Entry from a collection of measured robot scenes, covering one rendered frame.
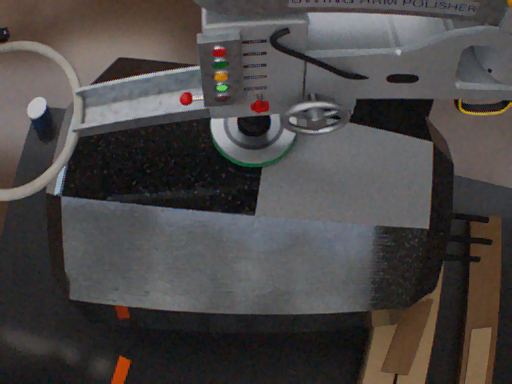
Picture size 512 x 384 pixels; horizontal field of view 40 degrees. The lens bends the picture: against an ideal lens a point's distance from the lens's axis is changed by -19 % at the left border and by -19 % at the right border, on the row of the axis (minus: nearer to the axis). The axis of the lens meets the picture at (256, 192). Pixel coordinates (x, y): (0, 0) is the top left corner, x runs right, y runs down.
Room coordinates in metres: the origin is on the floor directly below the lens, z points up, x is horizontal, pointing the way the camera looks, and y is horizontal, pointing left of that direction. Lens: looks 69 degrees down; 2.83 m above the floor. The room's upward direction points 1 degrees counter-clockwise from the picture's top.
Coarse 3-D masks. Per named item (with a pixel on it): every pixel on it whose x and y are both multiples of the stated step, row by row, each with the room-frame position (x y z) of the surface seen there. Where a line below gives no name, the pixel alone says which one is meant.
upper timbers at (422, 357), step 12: (432, 312) 0.53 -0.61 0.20; (396, 324) 0.51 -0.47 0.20; (432, 324) 0.49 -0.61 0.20; (372, 336) 0.48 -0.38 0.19; (384, 336) 0.47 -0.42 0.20; (432, 336) 0.44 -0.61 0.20; (372, 348) 0.43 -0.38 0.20; (384, 348) 0.42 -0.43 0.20; (420, 348) 0.40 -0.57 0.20; (372, 360) 0.38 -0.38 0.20; (384, 360) 0.37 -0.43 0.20; (420, 360) 0.35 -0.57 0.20; (372, 372) 0.33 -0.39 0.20; (384, 372) 0.32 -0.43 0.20; (420, 372) 0.30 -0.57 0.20
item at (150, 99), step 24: (168, 72) 0.96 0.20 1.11; (192, 72) 0.96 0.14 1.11; (96, 96) 0.94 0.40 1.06; (120, 96) 0.93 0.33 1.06; (144, 96) 0.92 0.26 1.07; (168, 96) 0.92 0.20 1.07; (96, 120) 0.87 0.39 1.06; (120, 120) 0.84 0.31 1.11; (144, 120) 0.84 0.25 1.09; (168, 120) 0.85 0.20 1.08
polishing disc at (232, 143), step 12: (216, 120) 0.93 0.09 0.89; (228, 120) 0.93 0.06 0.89; (276, 120) 0.93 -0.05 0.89; (216, 132) 0.90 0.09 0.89; (228, 132) 0.89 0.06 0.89; (276, 132) 0.89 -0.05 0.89; (288, 132) 0.89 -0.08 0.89; (228, 144) 0.86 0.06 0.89; (240, 144) 0.86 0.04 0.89; (252, 144) 0.86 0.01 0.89; (264, 144) 0.86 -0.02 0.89; (276, 144) 0.86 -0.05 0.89; (288, 144) 0.86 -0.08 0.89; (228, 156) 0.83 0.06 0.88; (240, 156) 0.83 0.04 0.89; (252, 156) 0.83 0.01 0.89; (264, 156) 0.83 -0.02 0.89; (276, 156) 0.83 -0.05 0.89
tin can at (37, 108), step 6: (36, 102) 1.44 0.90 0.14; (42, 102) 1.44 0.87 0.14; (30, 108) 1.41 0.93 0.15; (36, 108) 1.41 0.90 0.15; (42, 108) 1.41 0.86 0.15; (48, 108) 1.43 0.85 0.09; (30, 114) 1.39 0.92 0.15; (36, 114) 1.38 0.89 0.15; (42, 114) 1.38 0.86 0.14; (48, 114) 1.41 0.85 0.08; (36, 120) 1.37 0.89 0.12; (42, 120) 1.37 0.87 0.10; (48, 120) 1.39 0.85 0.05; (36, 126) 1.37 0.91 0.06; (42, 126) 1.37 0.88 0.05
